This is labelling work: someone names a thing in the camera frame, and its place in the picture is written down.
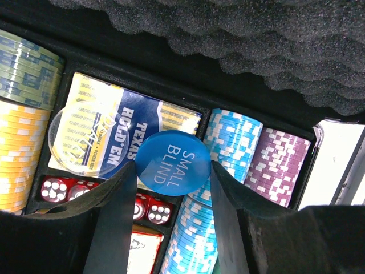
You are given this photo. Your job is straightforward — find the red translucent die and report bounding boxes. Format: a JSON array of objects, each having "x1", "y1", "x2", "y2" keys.
[
  {"x1": 133, "y1": 193, "x2": 149, "y2": 221},
  {"x1": 147, "y1": 198, "x2": 173, "y2": 225},
  {"x1": 67, "y1": 180, "x2": 99, "y2": 201},
  {"x1": 40, "y1": 178, "x2": 68, "y2": 203}
]

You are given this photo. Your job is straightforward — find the purple poker chip row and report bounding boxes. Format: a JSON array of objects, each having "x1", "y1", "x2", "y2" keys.
[{"x1": 244, "y1": 127, "x2": 310, "y2": 207}]

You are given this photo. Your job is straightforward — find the green poker chip row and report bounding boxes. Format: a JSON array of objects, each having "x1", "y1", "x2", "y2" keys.
[{"x1": 203, "y1": 108, "x2": 263, "y2": 184}]

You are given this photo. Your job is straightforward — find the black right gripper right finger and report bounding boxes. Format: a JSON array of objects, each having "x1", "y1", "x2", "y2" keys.
[{"x1": 210, "y1": 162, "x2": 364, "y2": 273}]

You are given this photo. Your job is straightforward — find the clear dealer button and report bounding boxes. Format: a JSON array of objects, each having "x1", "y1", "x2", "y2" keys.
[{"x1": 48, "y1": 101, "x2": 129, "y2": 177}]

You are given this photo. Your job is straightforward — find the black poker case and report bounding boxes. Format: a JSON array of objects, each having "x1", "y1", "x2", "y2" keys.
[{"x1": 0, "y1": 0, "x2": 365, "y2": 274}]

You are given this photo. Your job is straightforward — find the blue texas holdem card deck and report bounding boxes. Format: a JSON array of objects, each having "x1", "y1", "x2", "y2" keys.
[{"x1": 48, "y1": 72, "x2": 201, "y2": 179}]

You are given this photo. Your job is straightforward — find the red playing card deck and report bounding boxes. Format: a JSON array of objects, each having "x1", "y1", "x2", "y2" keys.
[{"x1": 127, "y1": 224, "x2": 164, "y2": 274}]

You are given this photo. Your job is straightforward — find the light blue poker chip row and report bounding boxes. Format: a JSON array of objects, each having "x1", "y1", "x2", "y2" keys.
[{"x1": 159, "y1": 195, "x2": 219, "y2": 274}]

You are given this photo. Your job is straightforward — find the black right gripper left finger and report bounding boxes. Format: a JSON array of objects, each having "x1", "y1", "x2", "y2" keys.
[{"x1": 1, "y1": 162, "x2": 136, "y2": 273}]

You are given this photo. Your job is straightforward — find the yellow poker chip row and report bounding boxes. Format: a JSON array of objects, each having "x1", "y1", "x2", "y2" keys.
[{"x1": 0, "y1": 100, "x2": 50, "y2": 213}]

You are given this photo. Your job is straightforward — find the blue small blind button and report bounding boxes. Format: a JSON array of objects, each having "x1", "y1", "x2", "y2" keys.
[{"x1": 135, "y1": 131, "x2": 211, "y2": 196}]

